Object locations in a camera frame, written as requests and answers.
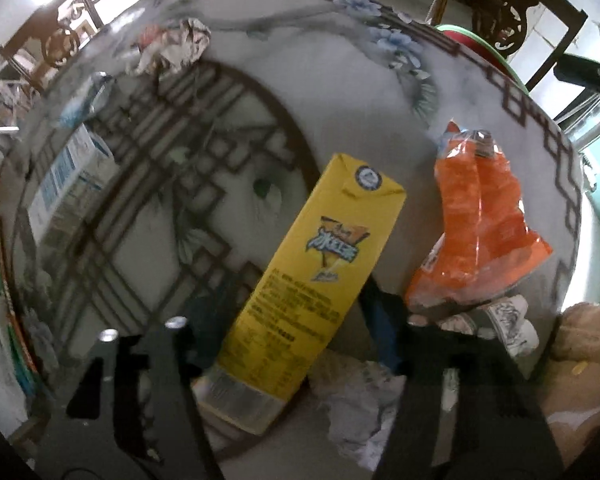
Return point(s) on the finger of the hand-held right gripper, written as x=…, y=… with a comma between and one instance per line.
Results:
x=585, y=74

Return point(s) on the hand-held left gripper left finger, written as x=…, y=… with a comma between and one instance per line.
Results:
x=202, y=335

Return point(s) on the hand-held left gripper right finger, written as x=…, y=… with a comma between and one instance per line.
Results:
x=382, y=330

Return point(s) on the yellow drink carton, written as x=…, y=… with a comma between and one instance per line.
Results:
x=305, y=260

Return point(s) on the green and red bin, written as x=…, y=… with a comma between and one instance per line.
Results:
x=462, y=35

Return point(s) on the blue and white carton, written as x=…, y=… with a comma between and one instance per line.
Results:
x=65, y=180

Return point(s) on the crumpled white paper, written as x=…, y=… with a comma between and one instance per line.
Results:
x=360, y=410

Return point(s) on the carved wooden chair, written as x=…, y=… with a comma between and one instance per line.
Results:
x=50, y=40
x=505, y=15

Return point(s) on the white printed shoe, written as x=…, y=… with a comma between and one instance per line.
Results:
x=512, y=322

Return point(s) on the orange plastic wrapper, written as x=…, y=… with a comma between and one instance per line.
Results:
x=475, y=220

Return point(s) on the orange book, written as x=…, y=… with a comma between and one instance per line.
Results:
x=22, y=350

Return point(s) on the blue and white plastic wrapper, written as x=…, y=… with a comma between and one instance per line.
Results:
x=87, y=97

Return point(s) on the crumpled foil wrapper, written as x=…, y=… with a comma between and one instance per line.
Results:
x=175, y=47

